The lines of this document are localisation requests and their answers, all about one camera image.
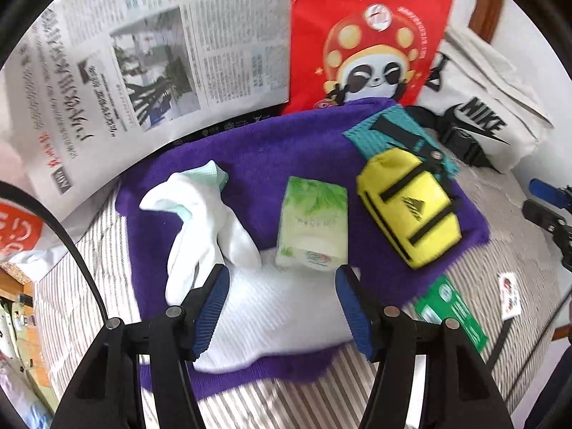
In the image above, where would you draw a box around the white printed tag card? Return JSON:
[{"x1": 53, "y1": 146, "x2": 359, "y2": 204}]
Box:
[{"x1": 498, "y1": 272, "x2": 522, "y2": 321}]

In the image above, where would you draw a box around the green wet wipe packet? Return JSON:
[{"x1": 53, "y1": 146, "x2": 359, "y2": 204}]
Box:
[{"x1": 414, "y1": 275, "x2": 489, "y2": 352}]

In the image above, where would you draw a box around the wooden furniture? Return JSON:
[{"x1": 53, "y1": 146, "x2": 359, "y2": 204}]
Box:
[{"x1": 1, "y1": 262, "x2": 58, "y2": 414}]

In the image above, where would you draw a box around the black strap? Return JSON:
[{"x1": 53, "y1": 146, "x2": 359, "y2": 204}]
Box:
[{"x1": 485, "y1": 319, "x2": 513, "y2": 372}]

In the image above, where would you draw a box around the teal striped cloth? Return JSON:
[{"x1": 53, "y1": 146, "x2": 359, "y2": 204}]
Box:
[{"x1": 343, "y1": 105, "x2": 459, "y2": 178}]

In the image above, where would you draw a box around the green tissue pack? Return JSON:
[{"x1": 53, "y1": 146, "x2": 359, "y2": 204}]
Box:
[{"x1": 275, "y1": 176, "x2": 348, "y2": 271}]

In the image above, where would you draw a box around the wooden door frame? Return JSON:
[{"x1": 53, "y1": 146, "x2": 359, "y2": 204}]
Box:
[{"x1": 468, "y1": 0, "x2": 504, "y2": 43}]

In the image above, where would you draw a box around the white glove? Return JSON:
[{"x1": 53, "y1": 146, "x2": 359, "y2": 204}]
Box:
[{"x1": 140, "y1": 160, "x2": 262, "y2": 306}]

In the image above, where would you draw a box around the red panda bag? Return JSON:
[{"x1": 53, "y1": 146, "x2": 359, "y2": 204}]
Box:
[{"x1": 285, "y1": 0, "x2": 454, "y2": 113}]

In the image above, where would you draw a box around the white Nike waist bag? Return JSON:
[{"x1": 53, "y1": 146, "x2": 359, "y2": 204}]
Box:
[{"x1": 416, "y1": 25, "x2": 554, "y2": 173}]

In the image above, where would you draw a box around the white knitted cloth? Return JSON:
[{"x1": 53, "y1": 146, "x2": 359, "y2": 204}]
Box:
[{"x1": 195, "y1": 249, "x2": 352, "y2": 374}]

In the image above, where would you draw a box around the newspaper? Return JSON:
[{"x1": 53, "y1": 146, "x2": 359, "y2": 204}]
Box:
[{"x1": 3, "y1": 0, "x2": 291, "y2": 219}]

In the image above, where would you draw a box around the striped quilt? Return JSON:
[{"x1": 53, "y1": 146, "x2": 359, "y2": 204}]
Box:
[{"x1": 33, "y1": 142, "x2": 572, "y2": 429}]

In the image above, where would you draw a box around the black cable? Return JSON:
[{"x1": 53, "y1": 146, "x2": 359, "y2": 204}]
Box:
[{"x1": 0, "y1": 180, "x2": 110, "y2": 323}]

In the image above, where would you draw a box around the yellow mini backpack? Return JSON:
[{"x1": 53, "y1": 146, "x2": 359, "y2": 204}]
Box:
[{"x1": 357, "y1": 148, "x2": 462, "y2": 269}]

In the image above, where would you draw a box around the purple towel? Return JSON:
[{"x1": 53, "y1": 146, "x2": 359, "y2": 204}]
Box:
[{"x1": 114, "y1": 98, "x2": 492, "y2": 401}]

